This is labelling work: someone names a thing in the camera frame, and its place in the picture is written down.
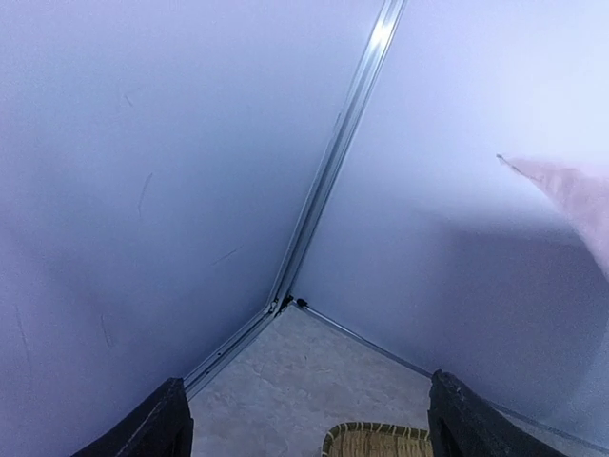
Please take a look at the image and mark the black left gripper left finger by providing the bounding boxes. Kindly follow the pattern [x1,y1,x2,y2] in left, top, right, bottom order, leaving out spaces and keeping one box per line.
[75,378,194,457]

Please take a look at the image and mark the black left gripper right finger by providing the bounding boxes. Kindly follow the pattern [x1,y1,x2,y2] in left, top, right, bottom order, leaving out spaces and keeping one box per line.
[427,369,562,457]

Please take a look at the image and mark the pink folding umbrella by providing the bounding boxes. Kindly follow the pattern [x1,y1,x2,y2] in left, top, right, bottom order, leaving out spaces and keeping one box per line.
[496,154,608,278]

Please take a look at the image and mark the woven bamboo tray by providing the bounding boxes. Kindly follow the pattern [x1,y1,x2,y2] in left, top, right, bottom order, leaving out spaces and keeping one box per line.
[321,422,434,457]

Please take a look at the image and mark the left rear aluminium corner post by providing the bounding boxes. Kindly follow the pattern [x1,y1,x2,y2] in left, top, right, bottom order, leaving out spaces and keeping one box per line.
[185,0,407,400]

